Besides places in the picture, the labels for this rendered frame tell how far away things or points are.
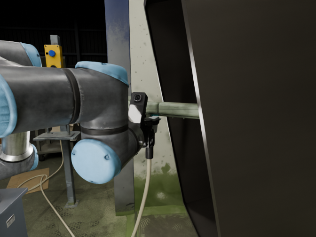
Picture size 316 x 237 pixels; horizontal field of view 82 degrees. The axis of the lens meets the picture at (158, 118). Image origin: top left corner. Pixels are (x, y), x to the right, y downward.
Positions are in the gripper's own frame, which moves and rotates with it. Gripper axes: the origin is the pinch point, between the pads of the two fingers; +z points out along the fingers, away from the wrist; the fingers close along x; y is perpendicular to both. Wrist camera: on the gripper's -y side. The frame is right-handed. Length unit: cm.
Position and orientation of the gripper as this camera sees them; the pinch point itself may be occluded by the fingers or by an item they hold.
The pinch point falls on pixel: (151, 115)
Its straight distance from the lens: 66.5
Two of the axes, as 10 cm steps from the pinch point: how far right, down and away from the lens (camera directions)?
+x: 9.7, 0.6, -2.5
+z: 2.6, -2.0, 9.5
